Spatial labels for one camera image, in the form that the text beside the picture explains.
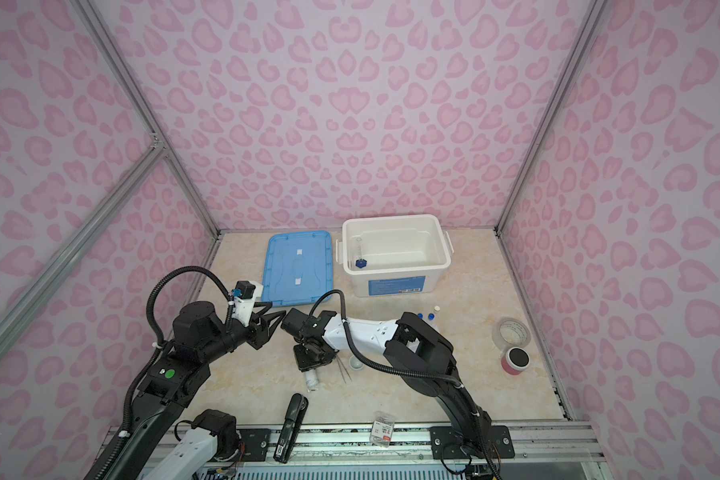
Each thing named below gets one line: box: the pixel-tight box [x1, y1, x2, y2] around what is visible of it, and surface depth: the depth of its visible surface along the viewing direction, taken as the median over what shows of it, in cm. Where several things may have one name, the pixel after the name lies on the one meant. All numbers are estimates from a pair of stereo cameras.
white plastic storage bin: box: [335, 214, 454, 297], surface depth 100 cm
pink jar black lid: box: [501, 346, 531, 375], surface depth 84 cm
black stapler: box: [273, 393, 309, 464], surface depth 75 cm
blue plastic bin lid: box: [261, 230, 334, 307], surface depth 112 cm
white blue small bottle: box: [304, 369, 319, 392], surface depth 84 cm
